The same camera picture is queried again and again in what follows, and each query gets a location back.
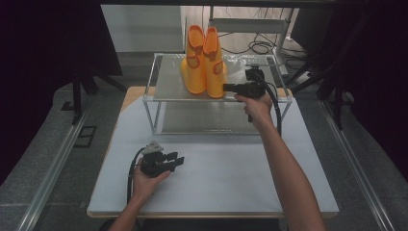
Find white panel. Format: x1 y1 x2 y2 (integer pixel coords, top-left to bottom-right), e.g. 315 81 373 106
100 4 187 54

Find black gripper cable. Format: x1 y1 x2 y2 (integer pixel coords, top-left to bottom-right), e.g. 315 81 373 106
252 70 283 137
126 146 146 205

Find black floor plate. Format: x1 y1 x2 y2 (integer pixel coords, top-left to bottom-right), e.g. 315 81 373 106
73 125 97 149

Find person's right hand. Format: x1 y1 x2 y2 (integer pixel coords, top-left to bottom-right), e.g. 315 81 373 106
233 91 274 125

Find black tripod legs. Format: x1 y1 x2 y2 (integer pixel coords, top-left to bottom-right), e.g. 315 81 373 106
71 72 127 125

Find white metal frame stand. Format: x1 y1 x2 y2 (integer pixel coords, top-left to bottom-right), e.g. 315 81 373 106
207 5 294 77

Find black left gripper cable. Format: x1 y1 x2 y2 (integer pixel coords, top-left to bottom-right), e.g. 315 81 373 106
126 146 146 205

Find yellow rubber rain boot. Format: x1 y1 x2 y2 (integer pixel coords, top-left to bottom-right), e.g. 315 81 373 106
202 26 229 99
179 24 208 95

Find aluminium floor rail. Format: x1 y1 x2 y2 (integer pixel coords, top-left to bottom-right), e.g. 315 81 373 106
319 98 396 231
16 101 94 231

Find person's left hand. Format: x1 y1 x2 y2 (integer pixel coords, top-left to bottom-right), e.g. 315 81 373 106
131 159 172 202

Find dark curtain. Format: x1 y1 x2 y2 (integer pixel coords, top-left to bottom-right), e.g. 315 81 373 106
290 0 408 181
0 0 123 186

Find black floor cables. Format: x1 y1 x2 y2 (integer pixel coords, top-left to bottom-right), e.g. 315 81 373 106
220 31 310 63

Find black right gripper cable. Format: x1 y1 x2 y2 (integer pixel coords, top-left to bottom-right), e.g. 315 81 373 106
252 70 283 137

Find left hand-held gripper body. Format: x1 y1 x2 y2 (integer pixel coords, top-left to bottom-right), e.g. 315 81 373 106
140 140 169 178

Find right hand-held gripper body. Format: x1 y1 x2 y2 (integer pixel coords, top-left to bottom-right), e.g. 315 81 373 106
236 64 268 100

